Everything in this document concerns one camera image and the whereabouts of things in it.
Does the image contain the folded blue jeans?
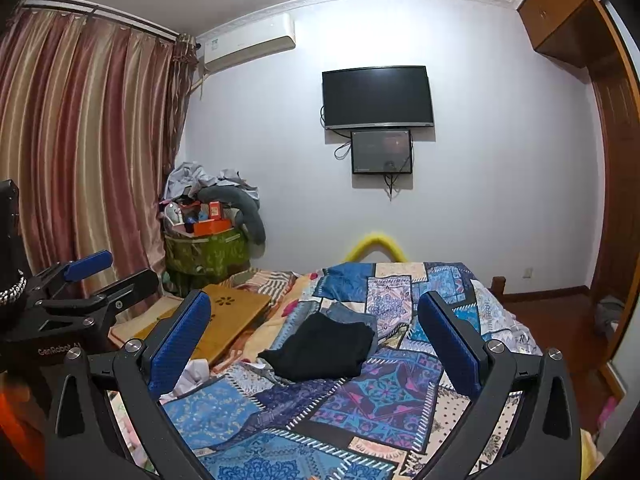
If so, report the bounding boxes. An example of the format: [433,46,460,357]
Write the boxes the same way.
[320,301,378,356]

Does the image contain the cream floral bedsheet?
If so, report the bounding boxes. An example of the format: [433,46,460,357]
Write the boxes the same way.
[230,270,331,361]

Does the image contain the yellow foam tube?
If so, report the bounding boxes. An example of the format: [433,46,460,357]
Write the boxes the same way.
[344,230,406,265]

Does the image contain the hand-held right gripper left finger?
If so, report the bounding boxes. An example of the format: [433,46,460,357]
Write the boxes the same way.
[47,290,221,480]

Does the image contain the striped pink curtain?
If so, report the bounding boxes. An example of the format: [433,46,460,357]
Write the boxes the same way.
[0,7,196,311]

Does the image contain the white cloth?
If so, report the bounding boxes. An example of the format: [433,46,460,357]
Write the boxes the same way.
[160,358,211,401]

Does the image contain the curtain rail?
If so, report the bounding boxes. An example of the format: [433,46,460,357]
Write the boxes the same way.
[20,0,181,41]

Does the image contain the pile of grey clothes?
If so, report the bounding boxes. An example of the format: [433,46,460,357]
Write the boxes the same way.
[165,161,261,206]

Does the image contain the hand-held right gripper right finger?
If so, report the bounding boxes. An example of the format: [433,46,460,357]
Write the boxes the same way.
[417,290,583,480]

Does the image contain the small black wall monitor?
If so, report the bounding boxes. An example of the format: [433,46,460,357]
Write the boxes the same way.
[350,129,413,176]

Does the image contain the black wall television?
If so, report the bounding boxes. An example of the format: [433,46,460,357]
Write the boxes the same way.
[321,65,435,131]

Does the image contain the wooden lap desk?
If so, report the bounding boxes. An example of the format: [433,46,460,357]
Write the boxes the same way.
[135,284,272,361]

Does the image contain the wooden wardrobe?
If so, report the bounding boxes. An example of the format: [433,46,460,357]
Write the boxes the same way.
[517,0,640,391]

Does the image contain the black pants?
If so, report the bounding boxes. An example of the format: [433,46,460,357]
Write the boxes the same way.
[257,312,376,382]

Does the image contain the blue patchwork blanket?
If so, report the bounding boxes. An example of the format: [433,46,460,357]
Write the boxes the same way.
[160,260,546,480]

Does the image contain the white air conditioner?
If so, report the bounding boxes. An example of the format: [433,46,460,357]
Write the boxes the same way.
[196,13,297,73]

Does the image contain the grey body pillow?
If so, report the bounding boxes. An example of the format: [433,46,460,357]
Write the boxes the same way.
[197,185,267,246]

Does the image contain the orange box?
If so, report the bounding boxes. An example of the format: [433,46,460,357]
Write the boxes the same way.
[192,217,233,237]

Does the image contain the green fabric storage box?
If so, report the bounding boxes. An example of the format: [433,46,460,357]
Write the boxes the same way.
[164,227,250,291]

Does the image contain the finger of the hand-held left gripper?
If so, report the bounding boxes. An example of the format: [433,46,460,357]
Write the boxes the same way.
[36,268,161,331]
[27,249,115,302]

